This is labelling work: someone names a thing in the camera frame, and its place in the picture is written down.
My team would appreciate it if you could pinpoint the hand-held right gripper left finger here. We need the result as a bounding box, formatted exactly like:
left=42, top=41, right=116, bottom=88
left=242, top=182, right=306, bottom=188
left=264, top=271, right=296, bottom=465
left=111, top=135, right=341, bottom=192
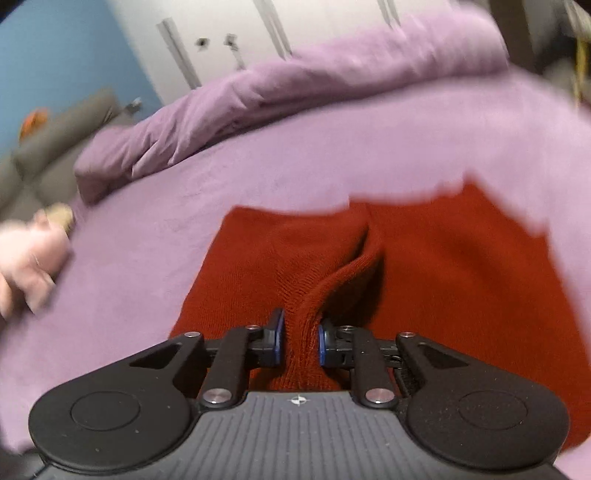
left=129, top=308, right=285, bottom=409

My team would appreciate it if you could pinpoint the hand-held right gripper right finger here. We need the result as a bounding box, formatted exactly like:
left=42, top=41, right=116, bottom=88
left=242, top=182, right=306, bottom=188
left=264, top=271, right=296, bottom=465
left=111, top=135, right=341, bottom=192
left=318, top=318, right=456, bottom=408

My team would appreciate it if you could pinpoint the red knitted cardigan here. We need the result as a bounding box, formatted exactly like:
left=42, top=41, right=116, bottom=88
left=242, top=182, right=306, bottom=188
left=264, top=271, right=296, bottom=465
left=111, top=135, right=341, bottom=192
left=168, top=182, right=591, bottom=450

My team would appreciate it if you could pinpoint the lilac bed sheet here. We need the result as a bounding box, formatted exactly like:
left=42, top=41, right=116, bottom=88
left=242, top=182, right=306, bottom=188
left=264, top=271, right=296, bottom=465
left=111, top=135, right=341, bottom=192
left=0, top=78, right=591, bottom=480

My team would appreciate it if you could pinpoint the lilac crumpled duvet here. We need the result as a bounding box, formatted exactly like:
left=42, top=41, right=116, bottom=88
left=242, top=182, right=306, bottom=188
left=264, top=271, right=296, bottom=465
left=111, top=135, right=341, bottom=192
left=74, top=0, right=513, bottom=205

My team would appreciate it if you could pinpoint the white wardrobe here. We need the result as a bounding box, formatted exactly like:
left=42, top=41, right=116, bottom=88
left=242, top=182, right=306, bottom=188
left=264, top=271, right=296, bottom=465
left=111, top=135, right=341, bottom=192
left=106, top=0, right=462, bottom=108

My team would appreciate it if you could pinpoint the orange item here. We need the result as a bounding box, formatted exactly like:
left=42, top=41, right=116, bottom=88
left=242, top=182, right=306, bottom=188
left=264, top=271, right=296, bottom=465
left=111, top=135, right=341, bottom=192
left=19, top=109, right=49, bottom=139

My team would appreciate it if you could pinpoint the yellow side table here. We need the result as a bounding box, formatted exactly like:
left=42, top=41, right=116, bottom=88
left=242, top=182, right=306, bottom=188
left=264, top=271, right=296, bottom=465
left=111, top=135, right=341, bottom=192
left=540, top=0, right=591, bottom=109

